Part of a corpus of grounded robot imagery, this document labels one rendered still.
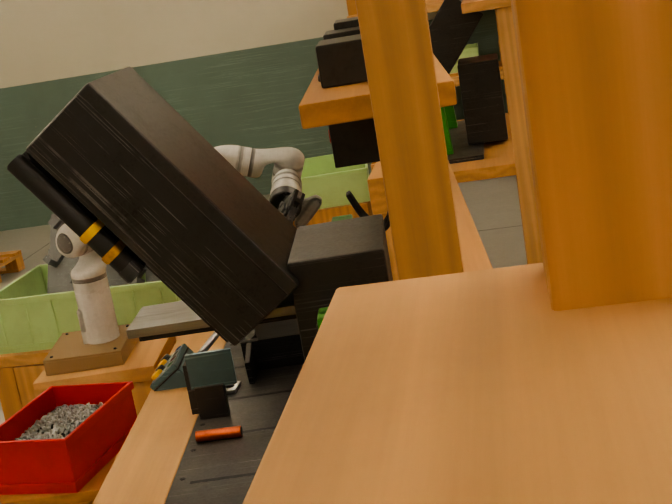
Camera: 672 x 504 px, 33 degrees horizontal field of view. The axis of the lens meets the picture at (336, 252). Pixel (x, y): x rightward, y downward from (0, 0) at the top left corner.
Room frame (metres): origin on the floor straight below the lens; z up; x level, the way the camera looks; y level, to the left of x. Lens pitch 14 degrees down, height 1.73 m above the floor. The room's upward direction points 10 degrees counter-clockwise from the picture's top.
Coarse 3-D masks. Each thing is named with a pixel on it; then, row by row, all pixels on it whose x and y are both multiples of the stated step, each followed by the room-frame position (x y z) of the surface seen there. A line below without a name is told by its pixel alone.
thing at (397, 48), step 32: (384, 0) 1.49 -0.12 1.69; (416, 0) 1.48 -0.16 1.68; (384, 32) 1.49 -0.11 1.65; (416, 32) 1.48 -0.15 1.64; (384, 64) 1.49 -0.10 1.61; (416, 64) 1.48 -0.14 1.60; (384, 96) 1.49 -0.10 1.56; (416, 96) 1.48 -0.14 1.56; (384, 128) 1.49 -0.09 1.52; (416, 128) 1.48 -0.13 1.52; (384, 160) 1.49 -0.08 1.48; (416, 160) 1.49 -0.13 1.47; (416, 192) 1.49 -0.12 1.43; (448, 192) 1.48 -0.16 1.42; (416, 224) 1.49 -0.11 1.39; (448, 224) 1.48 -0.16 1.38; (416, 256) 1.49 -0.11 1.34; (448, 256) 1.48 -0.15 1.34
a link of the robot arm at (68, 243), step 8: (64, 224) 2.84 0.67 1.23; (64, 232) 2.83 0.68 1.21; (72, 232) 2.82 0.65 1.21; (56, 240) 2.86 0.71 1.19; (64, 240) 2.83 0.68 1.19; (72, 240) 2.82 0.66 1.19; (80, 240) 2.81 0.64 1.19; (64, 248) 2.84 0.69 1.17; (72, 248) 2.83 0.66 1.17; (80, 248) 2.82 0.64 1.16; (72, 256) 2.84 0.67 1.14
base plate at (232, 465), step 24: (240, 360) 2.50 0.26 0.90; (264, 384) 2.31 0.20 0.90; (288, 384) 2.29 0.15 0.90; (240, 408) 2.19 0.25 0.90; (264, 408) 2.17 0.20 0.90; (192, 432) 2.10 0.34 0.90; (264, 432) 2.04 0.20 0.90; (192, 456) 1.98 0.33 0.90; (216, 456) 1.96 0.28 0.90; (240, 456) 1.95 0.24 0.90; (192, 480) 1.87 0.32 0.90; (216, 480) 1.86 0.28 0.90; (240, 480) 1.84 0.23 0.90
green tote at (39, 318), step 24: (24, 288) 3.53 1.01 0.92; (120, 288) 3.18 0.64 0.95; (144, 288) 3.17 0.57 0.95; (168, 288) 3.16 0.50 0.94; (0, 312) 3.27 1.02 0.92; (24, 312) 3.25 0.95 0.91; (48, 312) 3.24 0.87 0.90; (72, 312) 3.22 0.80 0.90; (120, 312) 3.19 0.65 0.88; (0, 336) 3.27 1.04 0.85; (24, 336) 3.26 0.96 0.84; (48, 336) 3.24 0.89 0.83
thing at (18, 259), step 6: (0, 252) 8.25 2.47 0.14; (6, 252) 8.21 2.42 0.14; (12, 252) 8.18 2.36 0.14; (18, 252) 8.18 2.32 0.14; (0, 258) 8.03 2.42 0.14; (6, 258) 8.01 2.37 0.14; (12, 258) 8.08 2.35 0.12; (18, 258) 8.16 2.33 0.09; (0, 264) 7.92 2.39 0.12; (6, 264) 8.15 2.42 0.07; (12, 264) 8.14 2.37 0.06; (18, 264) 8.14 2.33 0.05; (0, 270) 8.19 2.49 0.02; (6, 270) 8.15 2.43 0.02; (12, 270) 8.14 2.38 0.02; (18, 270) 8.13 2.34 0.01; (0, 276) 7.88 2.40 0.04; (0, 282) 7.86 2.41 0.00
